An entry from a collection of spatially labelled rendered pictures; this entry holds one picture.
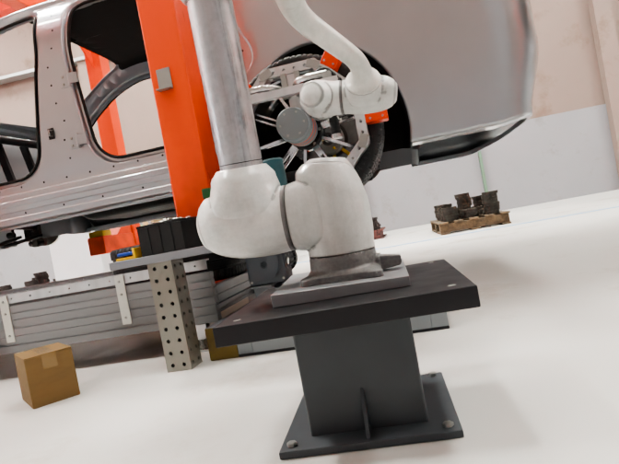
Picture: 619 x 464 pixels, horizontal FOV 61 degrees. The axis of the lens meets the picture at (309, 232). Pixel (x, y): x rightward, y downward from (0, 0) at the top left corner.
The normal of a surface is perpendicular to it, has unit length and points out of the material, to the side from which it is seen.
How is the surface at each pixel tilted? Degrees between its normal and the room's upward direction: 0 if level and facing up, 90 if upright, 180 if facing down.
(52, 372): 90
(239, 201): 93
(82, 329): 90
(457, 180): 90
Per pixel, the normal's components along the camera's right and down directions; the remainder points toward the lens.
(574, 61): -0.14, 0.04
